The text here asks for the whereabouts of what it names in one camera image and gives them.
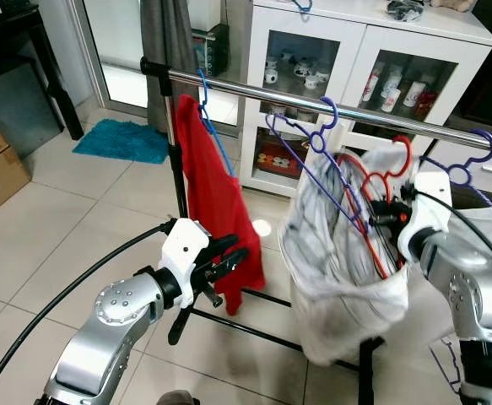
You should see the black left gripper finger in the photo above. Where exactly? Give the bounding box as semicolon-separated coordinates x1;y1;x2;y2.
203;234;241;259
212;247;250;284

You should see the red plastic hanger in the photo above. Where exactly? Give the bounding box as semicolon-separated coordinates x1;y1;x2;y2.
338;135;414;281

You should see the grey white striped garment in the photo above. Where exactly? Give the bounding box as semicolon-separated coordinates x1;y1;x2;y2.
279;150;412;366

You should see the purple plastic hanger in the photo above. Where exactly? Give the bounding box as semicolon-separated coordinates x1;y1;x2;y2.
265;96;373;239
419;128;492;208

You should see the red garment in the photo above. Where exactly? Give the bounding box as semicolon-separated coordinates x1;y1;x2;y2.
176;94;266;316

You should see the white drawer unit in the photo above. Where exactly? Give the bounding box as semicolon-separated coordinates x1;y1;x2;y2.
414;139;492;200

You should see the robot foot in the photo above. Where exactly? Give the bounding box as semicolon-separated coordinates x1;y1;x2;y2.
156;390;201;405

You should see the teal floor mat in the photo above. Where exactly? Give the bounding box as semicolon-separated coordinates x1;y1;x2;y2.
73;118;171;165

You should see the black and chrome clothes rack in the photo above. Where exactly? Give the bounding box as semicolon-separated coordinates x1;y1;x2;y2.
140;57;492;405

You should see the white glass door cabinet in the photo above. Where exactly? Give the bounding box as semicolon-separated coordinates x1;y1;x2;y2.
240;0;492;200

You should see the dark green box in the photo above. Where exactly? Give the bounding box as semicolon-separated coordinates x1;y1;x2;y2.
191;24;230;78

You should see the black grey bundle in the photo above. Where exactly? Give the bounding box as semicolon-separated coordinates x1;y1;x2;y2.
387;0;426;23

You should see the grey curtain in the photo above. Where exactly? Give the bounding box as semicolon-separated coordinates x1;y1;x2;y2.
140;0;201;132

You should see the beige plush toy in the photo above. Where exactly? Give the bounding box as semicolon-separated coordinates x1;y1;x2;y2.
431;0;479;12

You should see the glass sliding door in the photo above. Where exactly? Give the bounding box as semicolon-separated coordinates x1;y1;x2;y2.
67;0;255;127

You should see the black table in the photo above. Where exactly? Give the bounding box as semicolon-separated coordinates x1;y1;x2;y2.
0;3;85;141

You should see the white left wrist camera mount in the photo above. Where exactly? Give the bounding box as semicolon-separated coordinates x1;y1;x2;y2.
157;218;211;309

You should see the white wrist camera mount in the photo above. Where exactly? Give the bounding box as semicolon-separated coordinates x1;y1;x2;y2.
397;172;454;262
157;218;211;309

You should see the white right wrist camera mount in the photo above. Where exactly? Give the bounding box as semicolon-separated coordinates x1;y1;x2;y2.
397;172;454;262

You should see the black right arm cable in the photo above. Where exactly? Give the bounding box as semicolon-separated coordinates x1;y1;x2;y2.
413;189;492;278

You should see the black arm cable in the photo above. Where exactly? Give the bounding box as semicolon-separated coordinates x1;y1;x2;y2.
0;221;177;404
413;189;492;278

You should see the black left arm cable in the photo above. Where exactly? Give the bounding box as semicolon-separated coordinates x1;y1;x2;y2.
0;221;177;404

